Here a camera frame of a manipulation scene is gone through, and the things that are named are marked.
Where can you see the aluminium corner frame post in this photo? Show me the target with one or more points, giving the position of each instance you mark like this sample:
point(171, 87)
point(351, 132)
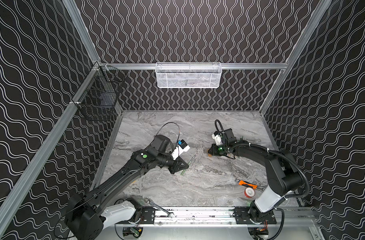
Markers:
point(312, 23)
point(82, 30)

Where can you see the aluminium corner frame post left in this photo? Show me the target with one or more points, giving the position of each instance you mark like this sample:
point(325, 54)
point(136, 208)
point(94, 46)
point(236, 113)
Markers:
point(82, 30)

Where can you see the orange handled utility knife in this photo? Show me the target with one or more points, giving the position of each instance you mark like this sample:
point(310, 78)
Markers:
point(246, 184)

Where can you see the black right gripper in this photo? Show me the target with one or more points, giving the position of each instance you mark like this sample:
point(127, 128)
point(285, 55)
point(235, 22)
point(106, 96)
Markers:
point(214, 149)

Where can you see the silver wrench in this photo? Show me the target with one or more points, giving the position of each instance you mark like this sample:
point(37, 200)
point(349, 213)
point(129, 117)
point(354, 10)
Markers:
point(154, 205)

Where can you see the black wire basket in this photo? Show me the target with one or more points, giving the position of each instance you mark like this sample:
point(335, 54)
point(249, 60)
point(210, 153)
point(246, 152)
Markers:
point(99, 100)

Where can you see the aluminium corner frame post right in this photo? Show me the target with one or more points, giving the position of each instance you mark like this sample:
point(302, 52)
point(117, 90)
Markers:
point(312, 23)

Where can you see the white wire mesh basket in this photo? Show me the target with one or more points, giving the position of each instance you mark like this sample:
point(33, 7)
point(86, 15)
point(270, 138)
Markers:
point(188, 75)

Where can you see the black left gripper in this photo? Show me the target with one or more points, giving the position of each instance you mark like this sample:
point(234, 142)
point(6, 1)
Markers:
point(176, 164)

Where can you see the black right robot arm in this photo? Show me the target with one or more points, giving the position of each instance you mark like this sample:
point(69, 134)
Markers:
point(285, 179)

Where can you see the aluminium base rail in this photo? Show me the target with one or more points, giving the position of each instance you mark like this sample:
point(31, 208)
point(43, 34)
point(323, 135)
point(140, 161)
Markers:
point(226, 217)

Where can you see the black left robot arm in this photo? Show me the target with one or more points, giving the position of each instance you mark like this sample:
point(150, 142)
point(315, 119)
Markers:
point(87, 215)

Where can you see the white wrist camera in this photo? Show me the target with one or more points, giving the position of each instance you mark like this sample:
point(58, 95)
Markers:
point(181, 147)
point(224, 138)

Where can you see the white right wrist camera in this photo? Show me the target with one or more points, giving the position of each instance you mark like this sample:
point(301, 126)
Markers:
point(224, 138)

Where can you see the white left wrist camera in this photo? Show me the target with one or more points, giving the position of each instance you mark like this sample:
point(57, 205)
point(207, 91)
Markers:
point(181, 147)

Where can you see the red white tape roll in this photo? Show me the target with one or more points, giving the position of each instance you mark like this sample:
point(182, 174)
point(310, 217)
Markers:
point(249, 192)

